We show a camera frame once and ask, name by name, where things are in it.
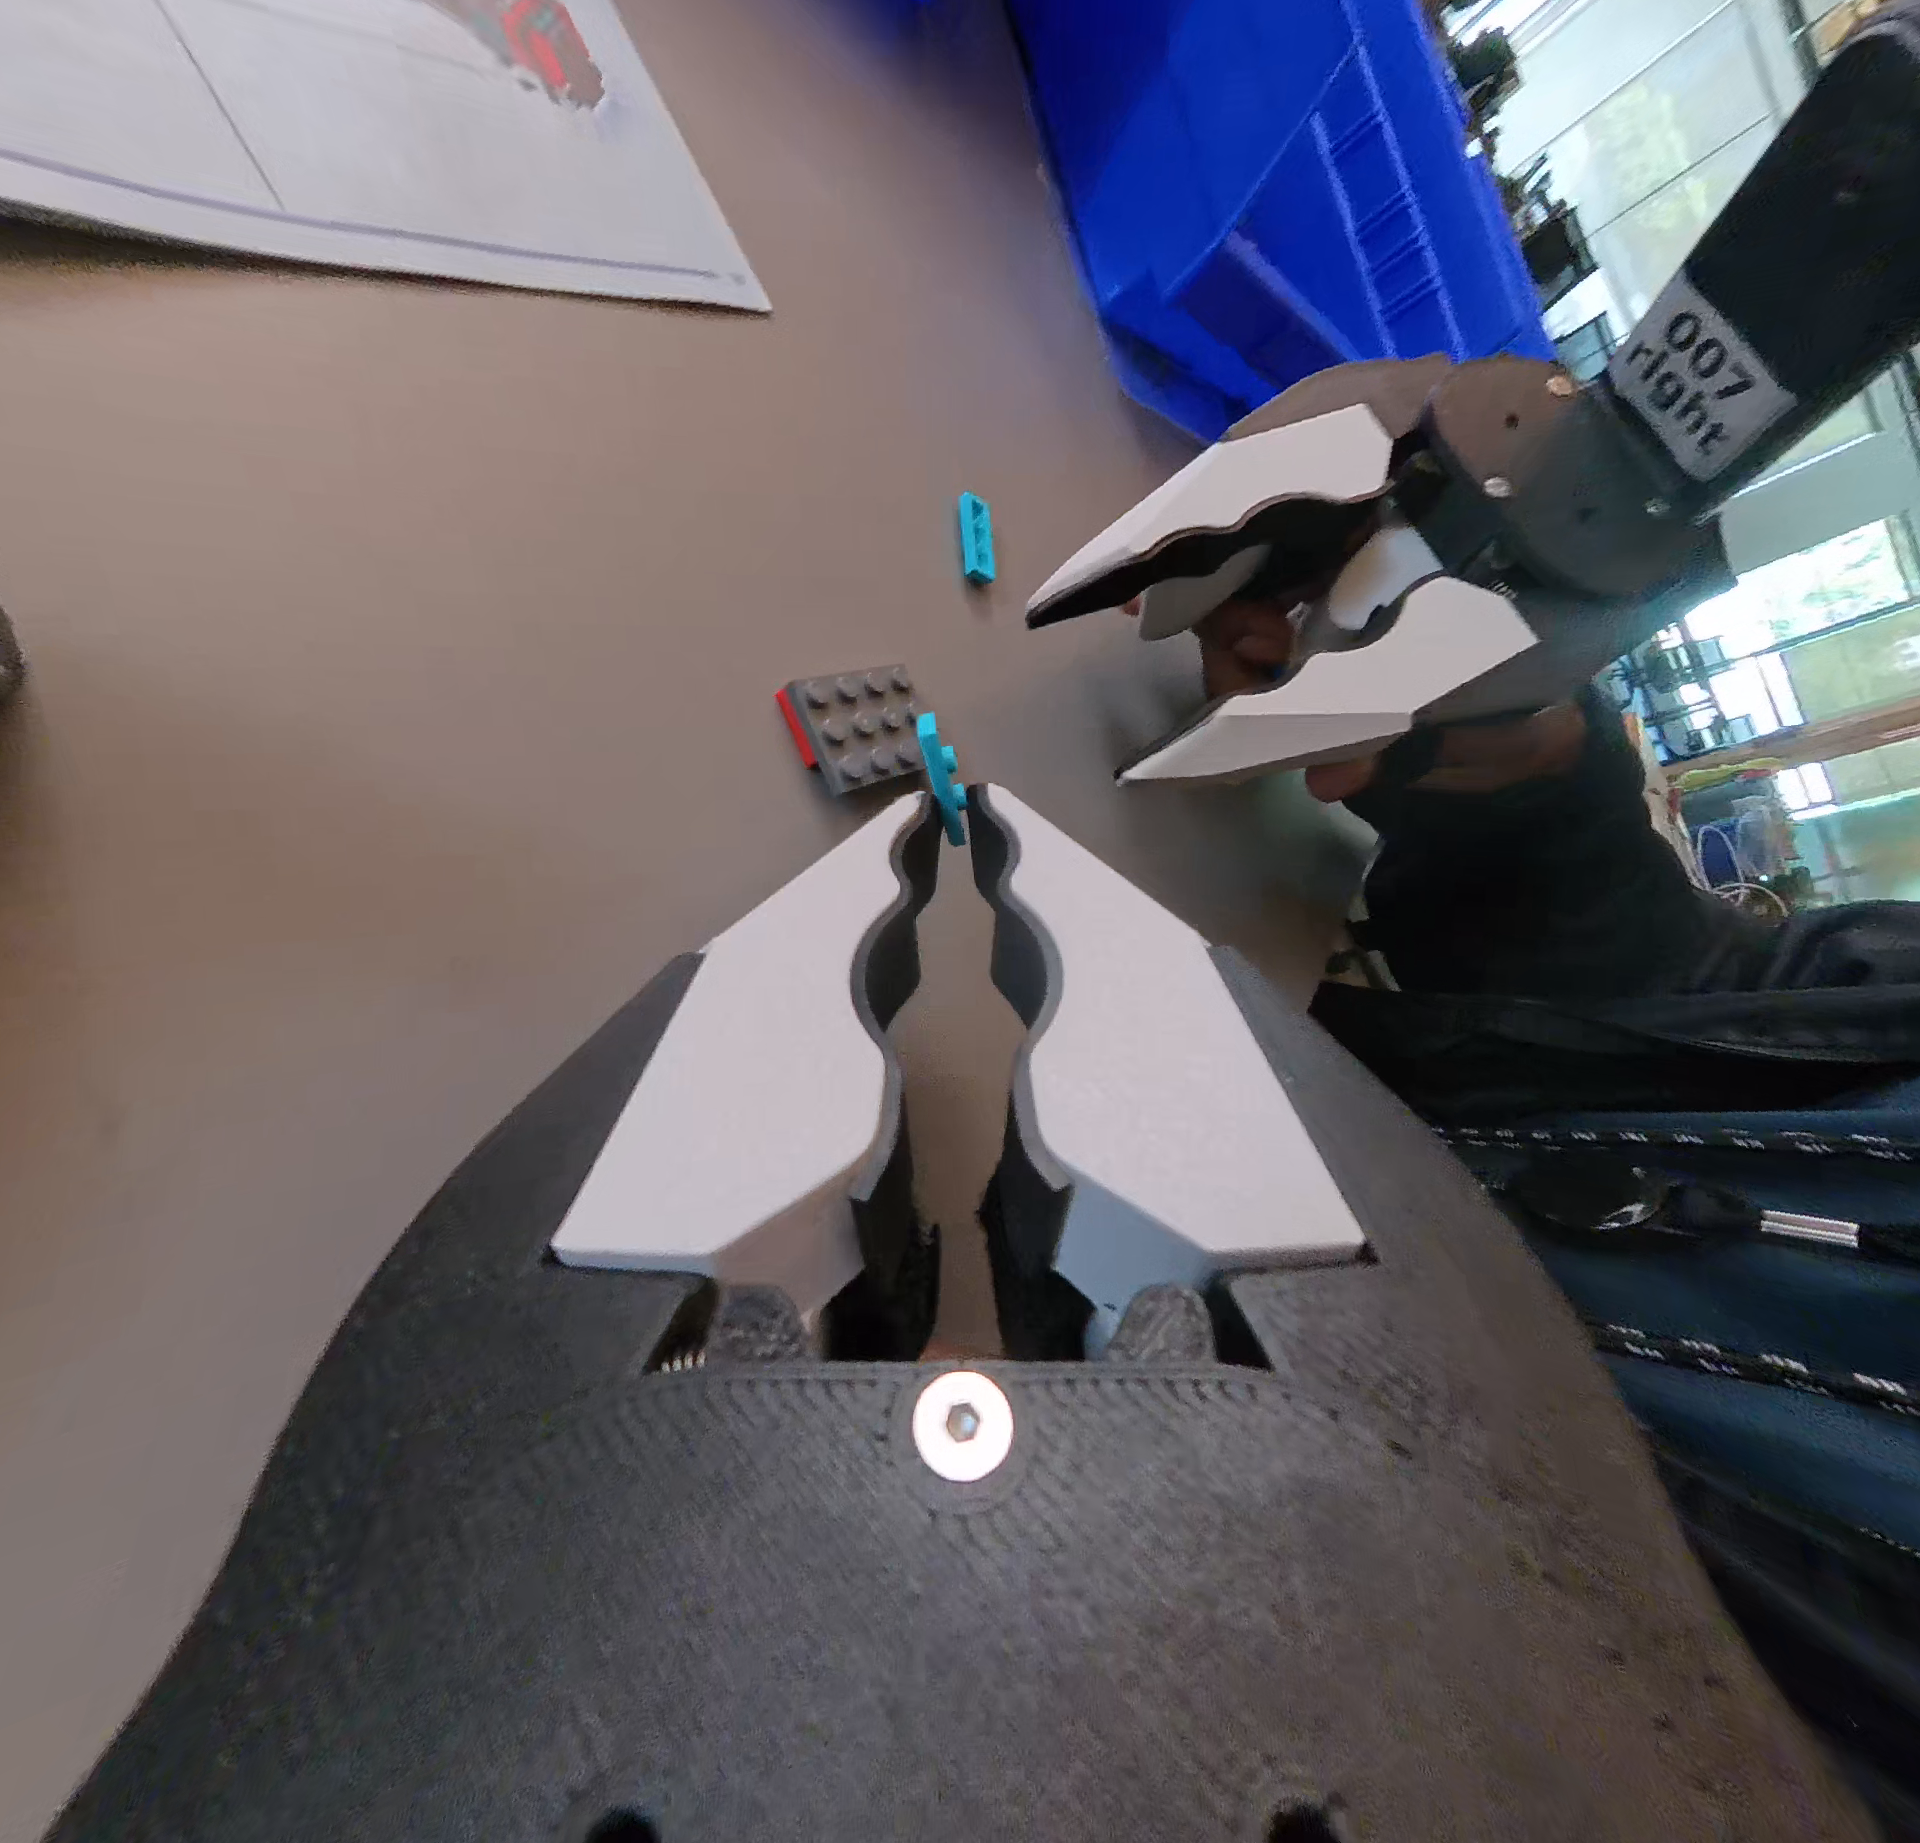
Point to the brown desk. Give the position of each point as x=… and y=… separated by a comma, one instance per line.
x=450, y=524

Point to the printed instruction sheet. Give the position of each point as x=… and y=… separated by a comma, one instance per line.
x=374, y=120

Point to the large window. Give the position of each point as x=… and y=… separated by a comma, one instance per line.
x=1649, y=146

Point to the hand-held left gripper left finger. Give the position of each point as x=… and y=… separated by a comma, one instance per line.
x=734, y=1092

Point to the person's dark blue clothing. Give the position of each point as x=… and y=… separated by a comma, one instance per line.
x=1770, y=1499

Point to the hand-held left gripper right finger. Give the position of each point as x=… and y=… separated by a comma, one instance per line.
x=1171, y=1092

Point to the large blue storage bin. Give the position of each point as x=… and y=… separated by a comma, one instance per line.
x=1273, y=146

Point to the small teal toy brick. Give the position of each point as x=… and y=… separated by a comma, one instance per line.
x=943, y=779

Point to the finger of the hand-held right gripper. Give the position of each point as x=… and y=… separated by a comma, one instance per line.
x=1352, y=710
x=1245, y=493

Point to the person's right hand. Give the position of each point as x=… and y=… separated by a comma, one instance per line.
x=1499, y=854

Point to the dark grey studded plate assembly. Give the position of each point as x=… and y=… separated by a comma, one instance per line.
x=862, y=727

